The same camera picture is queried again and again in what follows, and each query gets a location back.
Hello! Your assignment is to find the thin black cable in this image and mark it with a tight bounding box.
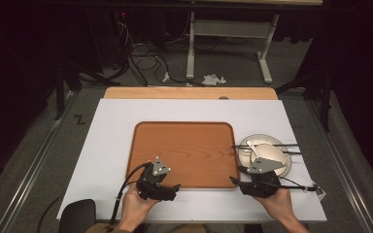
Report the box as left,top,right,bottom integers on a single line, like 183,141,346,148
36,193,66,233

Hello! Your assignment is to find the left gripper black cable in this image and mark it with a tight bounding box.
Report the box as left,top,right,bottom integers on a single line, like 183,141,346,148
109,161,152,227

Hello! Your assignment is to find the white board table cover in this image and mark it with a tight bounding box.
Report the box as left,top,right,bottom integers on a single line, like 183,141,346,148
56,98,328,224

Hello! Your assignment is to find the white metal desk frame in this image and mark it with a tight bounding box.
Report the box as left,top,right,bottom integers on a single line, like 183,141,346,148
186,11,280,85

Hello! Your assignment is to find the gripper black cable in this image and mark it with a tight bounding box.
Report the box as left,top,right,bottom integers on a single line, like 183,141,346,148
109,161,152,227
273,175,319,192

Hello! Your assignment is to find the white cable tag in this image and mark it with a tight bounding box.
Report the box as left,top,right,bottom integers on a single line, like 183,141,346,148
312,183,327,199

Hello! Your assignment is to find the person's right hand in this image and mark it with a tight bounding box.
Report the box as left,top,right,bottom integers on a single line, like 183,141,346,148
253,186,296,225

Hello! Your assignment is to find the tangle of floor cables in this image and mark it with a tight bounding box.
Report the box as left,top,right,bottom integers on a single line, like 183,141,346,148
111,11,206,88

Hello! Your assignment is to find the black chopstick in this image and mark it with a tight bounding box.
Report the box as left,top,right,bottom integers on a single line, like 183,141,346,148
233,143,299,149
232,146,303,155

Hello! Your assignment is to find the brown wooden tray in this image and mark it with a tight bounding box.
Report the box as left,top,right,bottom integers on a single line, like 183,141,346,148
125,120,241,189

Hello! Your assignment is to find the crumpled white paper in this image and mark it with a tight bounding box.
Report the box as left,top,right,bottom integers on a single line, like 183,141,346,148
201,73,227,86

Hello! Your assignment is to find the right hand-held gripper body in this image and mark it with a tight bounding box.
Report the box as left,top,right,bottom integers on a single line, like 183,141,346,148
239,156,287,199

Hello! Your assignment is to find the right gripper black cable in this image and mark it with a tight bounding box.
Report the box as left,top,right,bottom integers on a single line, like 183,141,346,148
273,175,319,192

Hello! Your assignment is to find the person's left hand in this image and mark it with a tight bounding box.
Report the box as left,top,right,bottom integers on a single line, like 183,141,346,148
121,184,160,228

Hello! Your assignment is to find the black metal stand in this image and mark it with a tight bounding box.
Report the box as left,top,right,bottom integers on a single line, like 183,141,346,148
53,59,121,121
274,68,335,133

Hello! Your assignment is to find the white spoon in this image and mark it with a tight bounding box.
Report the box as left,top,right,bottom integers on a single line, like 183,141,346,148
246,140,260,160

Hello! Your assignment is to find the metal floor rail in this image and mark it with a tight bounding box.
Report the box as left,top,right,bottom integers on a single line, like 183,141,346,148
305,99,373,233
0,90,80,233

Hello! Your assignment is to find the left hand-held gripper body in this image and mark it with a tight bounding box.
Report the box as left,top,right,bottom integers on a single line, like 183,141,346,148
136,156,178,202

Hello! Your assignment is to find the black chair back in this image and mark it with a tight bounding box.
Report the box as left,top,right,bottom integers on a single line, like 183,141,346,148
57,198,97,233

